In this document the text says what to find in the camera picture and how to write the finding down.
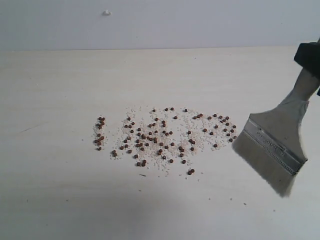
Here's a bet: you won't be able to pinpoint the wide white bristle paint brush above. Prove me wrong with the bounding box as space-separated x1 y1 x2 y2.
232 67 320 198

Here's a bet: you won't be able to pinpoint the small white wall blob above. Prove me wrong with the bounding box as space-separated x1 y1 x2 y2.
102 9 112 16

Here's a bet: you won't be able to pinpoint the scattered rice and brown pellets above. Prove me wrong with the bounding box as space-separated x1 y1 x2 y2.
92 106 238 176

